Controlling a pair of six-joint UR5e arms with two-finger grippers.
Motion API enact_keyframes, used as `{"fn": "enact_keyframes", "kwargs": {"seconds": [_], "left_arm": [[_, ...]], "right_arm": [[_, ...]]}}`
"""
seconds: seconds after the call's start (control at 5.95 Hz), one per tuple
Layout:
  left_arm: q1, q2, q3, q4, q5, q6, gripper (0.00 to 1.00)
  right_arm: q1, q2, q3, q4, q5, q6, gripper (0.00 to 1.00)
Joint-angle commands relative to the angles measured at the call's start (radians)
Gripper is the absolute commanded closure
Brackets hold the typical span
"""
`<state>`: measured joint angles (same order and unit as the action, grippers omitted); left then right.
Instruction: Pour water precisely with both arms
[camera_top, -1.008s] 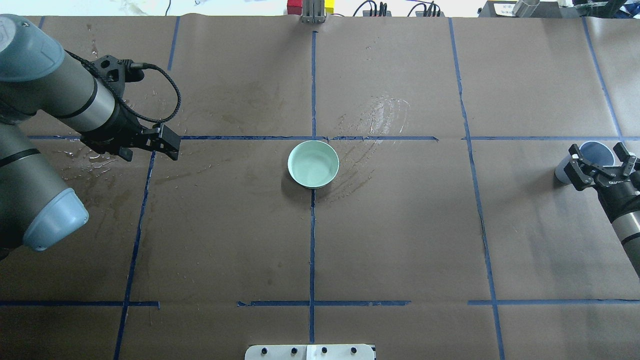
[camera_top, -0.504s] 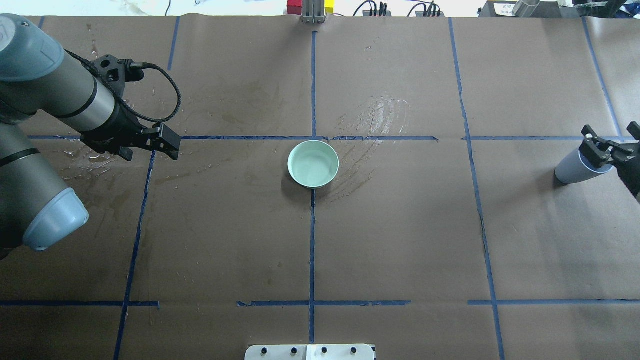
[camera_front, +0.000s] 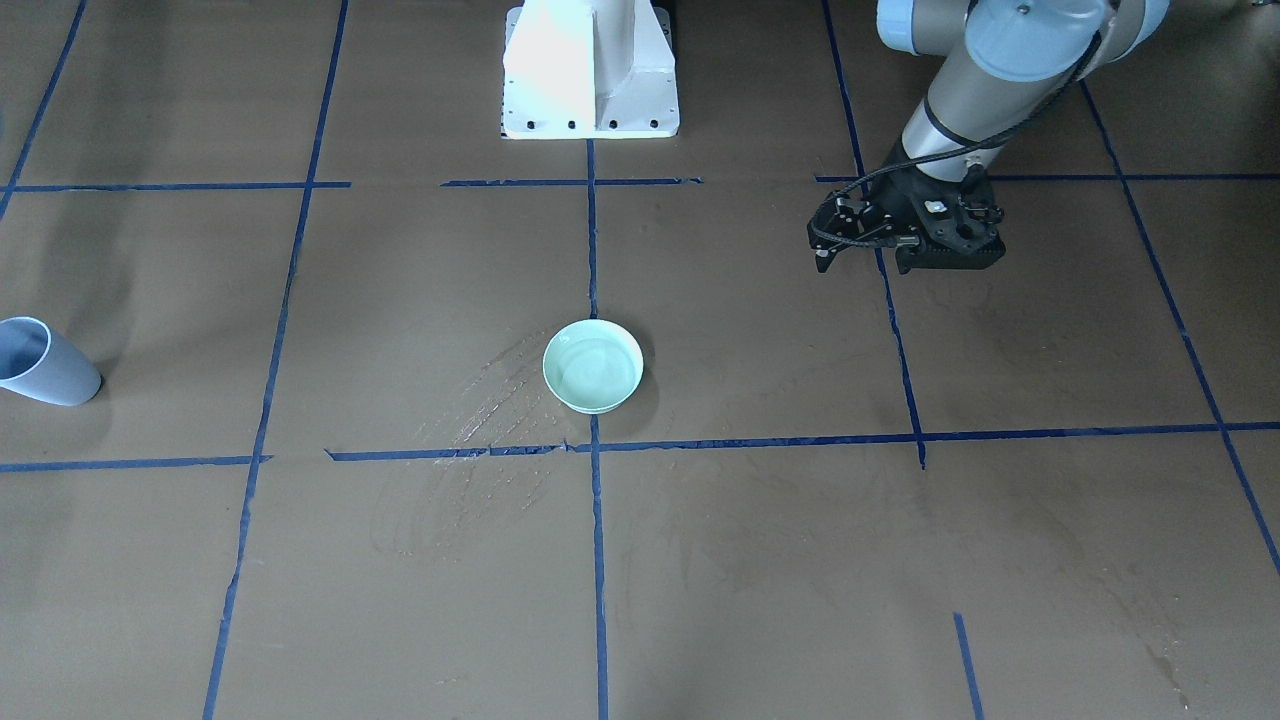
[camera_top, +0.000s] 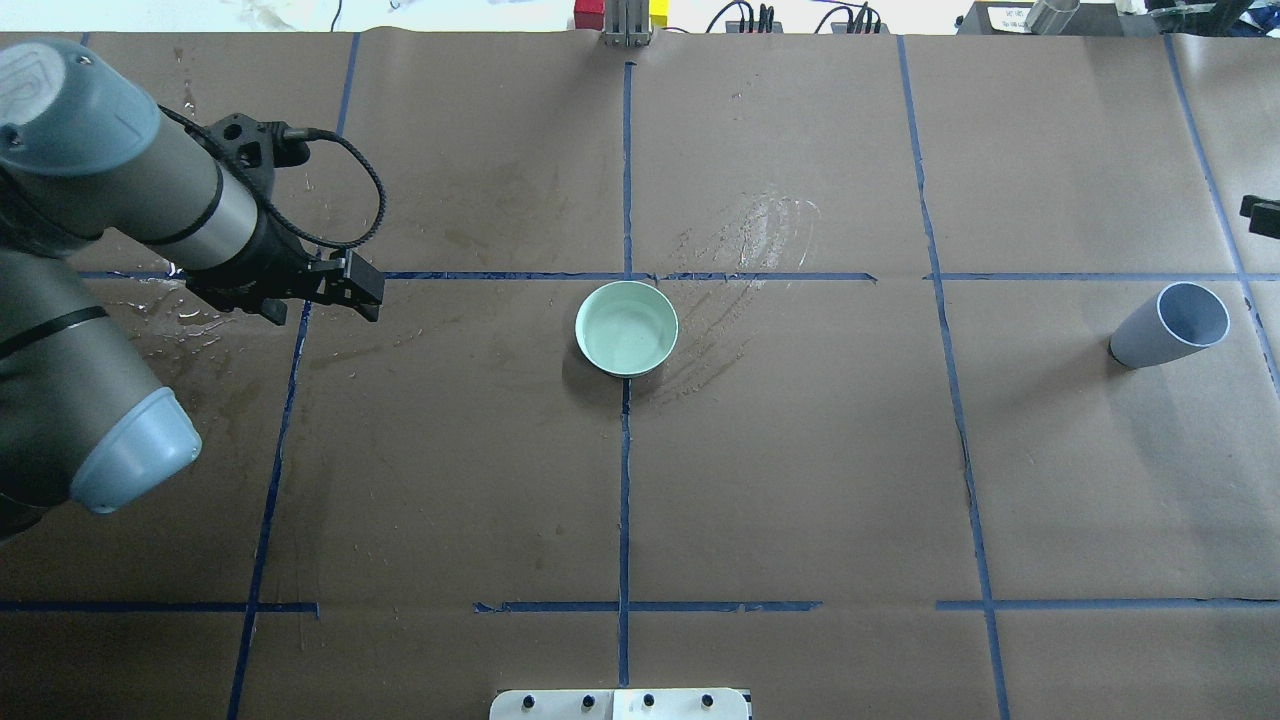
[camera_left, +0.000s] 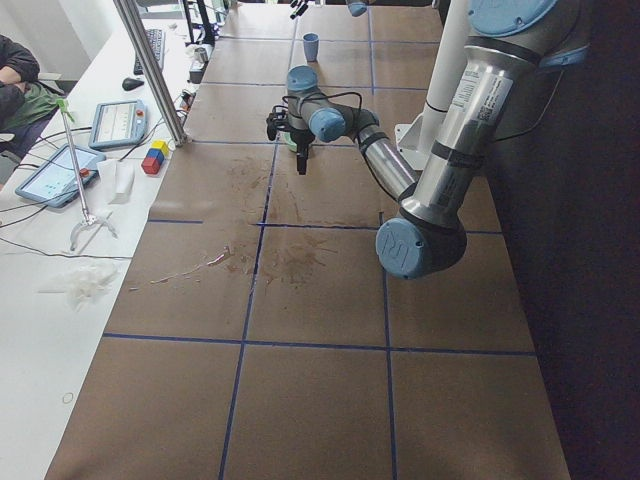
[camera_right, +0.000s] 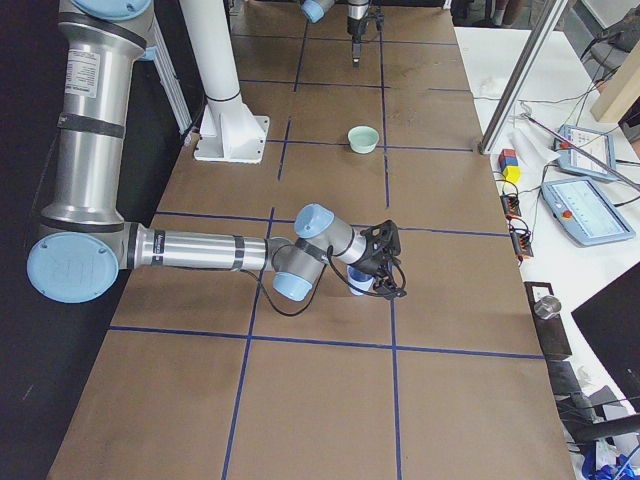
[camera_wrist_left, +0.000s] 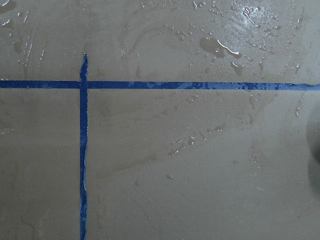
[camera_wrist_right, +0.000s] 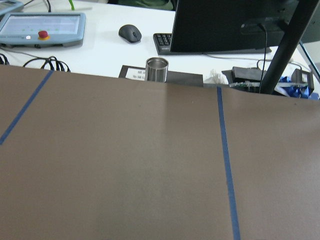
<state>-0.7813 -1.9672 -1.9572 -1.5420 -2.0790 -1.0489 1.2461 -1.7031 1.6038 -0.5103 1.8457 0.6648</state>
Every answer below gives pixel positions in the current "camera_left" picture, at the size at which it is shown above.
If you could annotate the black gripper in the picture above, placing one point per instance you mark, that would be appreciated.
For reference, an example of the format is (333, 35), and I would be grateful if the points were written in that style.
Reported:
(301, 141)

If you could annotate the mint green bowl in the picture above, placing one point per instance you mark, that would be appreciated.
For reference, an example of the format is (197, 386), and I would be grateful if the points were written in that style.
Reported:
(290, 143)

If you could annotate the blue-grey plastic cup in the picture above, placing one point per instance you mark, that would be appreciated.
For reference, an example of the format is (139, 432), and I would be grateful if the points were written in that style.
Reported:
(311, 46)

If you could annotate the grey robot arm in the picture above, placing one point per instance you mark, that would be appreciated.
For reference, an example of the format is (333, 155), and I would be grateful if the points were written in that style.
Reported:
(355, 7)
(486, 48)

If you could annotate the steel metal cup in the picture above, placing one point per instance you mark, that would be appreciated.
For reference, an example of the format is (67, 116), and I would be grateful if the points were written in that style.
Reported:
(200, 55)

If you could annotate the red yellow blue block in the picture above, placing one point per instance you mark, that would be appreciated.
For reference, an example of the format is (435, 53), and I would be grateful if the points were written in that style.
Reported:
(155, 157)

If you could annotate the black computer mouse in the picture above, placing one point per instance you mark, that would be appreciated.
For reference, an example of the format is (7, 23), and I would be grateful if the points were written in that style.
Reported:
(130, 84)

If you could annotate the upper teach pendant tablet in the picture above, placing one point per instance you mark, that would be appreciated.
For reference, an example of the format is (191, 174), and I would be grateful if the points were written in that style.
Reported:
(118, 124)

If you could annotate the teach pendant tablet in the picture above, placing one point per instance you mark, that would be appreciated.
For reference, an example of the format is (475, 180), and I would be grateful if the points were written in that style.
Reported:
(118, 124)
(53, 183)

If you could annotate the white tissue paper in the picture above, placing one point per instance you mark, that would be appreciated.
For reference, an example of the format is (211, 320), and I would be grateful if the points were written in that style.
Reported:
(116, 180)

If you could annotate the lower teach pendant tablet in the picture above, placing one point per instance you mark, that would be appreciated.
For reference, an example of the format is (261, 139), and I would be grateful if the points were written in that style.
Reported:
(53, 183)

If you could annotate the person in black jacket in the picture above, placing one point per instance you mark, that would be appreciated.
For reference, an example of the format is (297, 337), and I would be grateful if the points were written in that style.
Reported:
(27, 105)

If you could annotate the crumpled clear plastic wrap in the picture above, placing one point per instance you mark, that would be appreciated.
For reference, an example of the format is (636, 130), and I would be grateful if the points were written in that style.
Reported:
(83, 284)

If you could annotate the aluminium frame post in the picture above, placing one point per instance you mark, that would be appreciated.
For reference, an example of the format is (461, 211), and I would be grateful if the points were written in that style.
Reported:
(129, 15)

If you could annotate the green handled reacher grabber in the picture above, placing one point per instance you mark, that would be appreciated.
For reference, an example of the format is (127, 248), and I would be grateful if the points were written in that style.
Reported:
(88, 220)

